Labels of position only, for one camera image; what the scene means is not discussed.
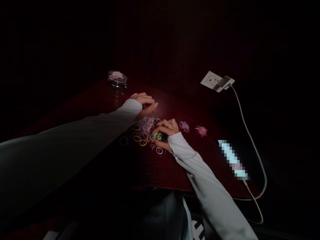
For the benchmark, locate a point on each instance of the person's left hand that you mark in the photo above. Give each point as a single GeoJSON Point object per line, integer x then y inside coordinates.
{"type": "Point", "coordinates": [142, 103]}

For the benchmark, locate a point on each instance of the person's right hand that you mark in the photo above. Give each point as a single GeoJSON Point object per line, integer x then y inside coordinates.
{"type": "Point", "coordinates": [168, 130]}

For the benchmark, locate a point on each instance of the person's left fingers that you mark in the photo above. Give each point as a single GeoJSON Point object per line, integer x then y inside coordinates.
{"type": "Point", "coordinates": [147, 99]}

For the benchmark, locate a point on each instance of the green yellow elastic band bunch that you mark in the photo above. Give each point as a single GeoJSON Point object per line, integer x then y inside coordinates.
{"type": "Point", "coordinates": [157, 135]}

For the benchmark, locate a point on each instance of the pile of colourful hair bands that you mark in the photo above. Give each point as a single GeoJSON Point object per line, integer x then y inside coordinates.
{"type": "Point", "coordinates": [143, 130]}

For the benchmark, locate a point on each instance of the clear plastic jar with lid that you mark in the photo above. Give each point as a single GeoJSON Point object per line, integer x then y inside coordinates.
{"type": "Point", "coordinates": [117, 84]}

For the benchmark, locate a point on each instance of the small purple hair band heap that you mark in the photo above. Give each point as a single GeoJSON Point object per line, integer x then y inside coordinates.
{"type": "Point", "coordinates": [184, 126]}

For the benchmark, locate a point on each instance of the small pink hair band heap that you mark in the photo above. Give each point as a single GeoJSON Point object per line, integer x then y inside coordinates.
{"type": "Point", "coordinates": [201, 130]}

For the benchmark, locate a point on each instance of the white charger plug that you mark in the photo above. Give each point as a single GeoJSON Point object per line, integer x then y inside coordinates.
{"type": "Point", "coordinates": [225, 83]}

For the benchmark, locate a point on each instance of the smartphone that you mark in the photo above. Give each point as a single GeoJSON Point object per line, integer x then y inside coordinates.
{"type": "Point", "coordinates": [232, 160]}

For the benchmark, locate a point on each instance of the person's body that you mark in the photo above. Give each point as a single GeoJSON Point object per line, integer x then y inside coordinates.
{"type": "Point", "coordinates": [170, 217]}

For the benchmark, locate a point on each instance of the white wall socket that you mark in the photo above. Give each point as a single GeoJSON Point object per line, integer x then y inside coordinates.
{"type": "Point", "coordinates": [210, 79]}

